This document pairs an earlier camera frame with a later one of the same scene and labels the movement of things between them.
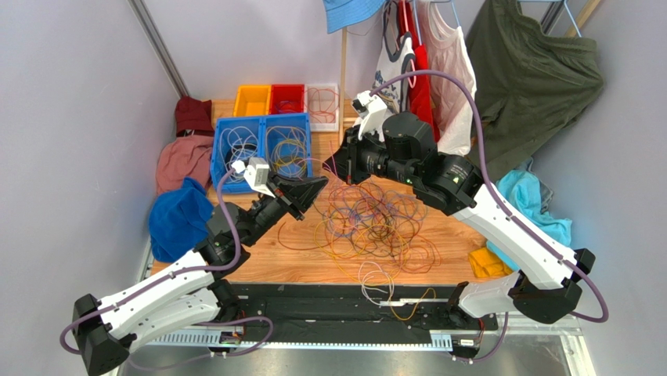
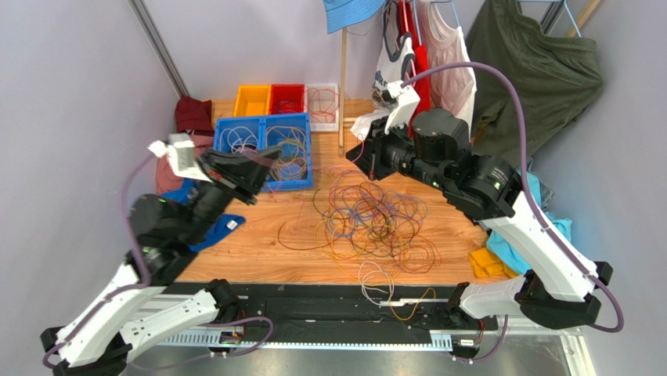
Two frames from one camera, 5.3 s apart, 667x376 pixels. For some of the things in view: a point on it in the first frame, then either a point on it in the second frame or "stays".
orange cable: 322,103 stays
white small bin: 322,102 stays
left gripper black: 297,195 → 245,174
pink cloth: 185,157 stays
